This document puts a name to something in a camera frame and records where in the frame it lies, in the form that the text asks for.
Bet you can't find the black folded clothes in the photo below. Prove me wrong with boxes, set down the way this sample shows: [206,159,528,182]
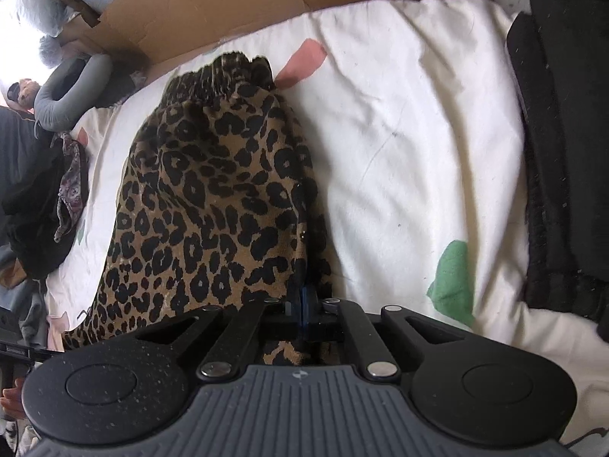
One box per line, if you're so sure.
[505,0,609,339]

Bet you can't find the dark clothes pile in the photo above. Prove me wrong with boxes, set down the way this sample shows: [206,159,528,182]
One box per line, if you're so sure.
[0,105,91,281]

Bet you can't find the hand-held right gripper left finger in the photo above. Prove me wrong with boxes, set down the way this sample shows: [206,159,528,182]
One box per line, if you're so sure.
[136,286,305,382]

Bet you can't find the brown cardboard box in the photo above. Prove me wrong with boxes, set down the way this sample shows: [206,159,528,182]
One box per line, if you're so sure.
[48,0,483,79]

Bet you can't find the floral patterned cloth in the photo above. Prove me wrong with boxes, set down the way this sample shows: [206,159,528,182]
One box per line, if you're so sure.
[53,132,90,243]

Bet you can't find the person's left hand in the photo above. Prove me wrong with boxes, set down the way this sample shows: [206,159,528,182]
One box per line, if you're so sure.
[0,380,26,422]

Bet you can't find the white printed bedsheet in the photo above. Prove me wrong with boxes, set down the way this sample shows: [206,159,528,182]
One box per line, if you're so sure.
[45,0,609,448]

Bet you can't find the leopard print pants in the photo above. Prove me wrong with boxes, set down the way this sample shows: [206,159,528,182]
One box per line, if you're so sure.
[62,53,343,367]

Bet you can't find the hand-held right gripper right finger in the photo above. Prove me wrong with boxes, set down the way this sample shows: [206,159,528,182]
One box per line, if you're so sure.
[304,286,464,380]

